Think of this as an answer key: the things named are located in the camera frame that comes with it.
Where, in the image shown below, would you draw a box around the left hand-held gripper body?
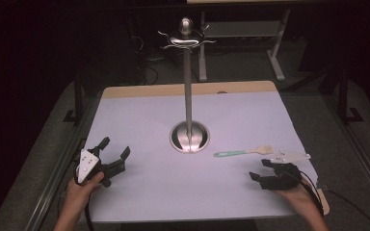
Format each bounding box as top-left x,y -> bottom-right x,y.
75,147 -> 127,189

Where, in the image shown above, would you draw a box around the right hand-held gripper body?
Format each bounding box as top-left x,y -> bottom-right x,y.
259,149 -> 312,192

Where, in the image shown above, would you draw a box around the person's right hand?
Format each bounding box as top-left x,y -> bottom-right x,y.
273,177 -> 320,214

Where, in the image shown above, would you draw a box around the person's left hand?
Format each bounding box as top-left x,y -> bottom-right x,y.
65,171 -> 105,210

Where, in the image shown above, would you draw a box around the black metal stand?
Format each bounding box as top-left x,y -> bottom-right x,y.
62,72 -> 87,125
321,64 -> 365,125

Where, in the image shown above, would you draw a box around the white table cover sheet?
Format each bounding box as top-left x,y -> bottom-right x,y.
82,90 -> 320,224

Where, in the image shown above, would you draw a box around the metal utensil hanging stand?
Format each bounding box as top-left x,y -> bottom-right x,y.
157,16 -> 217,154

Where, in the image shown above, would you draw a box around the spatula with teal handle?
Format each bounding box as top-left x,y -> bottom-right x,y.
213,144 -> 275,159

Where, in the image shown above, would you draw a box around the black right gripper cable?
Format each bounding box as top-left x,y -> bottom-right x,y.
283,169 -> 326,218

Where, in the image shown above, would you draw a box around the aluminium floor rail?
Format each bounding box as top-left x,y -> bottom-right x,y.
321,94 -> 370,207
28,95 -> 101,231

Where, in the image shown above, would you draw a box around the thin black floor cable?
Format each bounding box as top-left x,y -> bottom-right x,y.
317,183 -> 370,231

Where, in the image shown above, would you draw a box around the black background cables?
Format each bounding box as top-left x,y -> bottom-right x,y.
130,32 -> 160,87

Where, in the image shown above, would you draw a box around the white desk frame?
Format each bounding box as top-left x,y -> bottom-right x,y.
186,0 -> 292,83

